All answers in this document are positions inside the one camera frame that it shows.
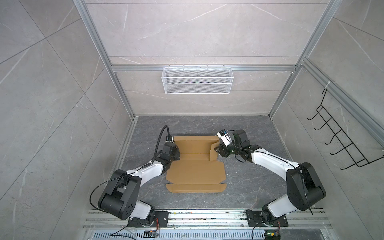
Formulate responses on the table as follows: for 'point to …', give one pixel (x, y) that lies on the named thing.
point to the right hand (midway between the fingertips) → (218, 145)
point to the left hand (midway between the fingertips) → (175, 147)
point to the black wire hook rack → (359, 160)
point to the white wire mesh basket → (197, 80)
